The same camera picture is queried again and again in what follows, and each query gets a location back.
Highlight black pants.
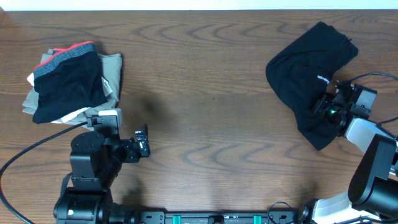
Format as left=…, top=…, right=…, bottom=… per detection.
left=266, top=21, right=359, bottom=151

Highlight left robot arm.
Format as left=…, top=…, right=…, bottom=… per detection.
left=53, top=124, right=150, bottom=224

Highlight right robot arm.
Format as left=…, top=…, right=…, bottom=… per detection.
left=310, top=90, right=397, bottom=223

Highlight white folded garment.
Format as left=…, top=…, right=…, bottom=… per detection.
left=27, top=73, right=113, bottom=124

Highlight black folded shorts grey waistband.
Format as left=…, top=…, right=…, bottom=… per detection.
left=32, top=41, right=107, bottom=124

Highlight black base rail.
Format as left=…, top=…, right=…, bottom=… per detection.
left=139, top=209, right=311, bottom=224

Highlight left black cable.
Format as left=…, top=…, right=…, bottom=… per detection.
left=0, top=121, right=90, bottom=224

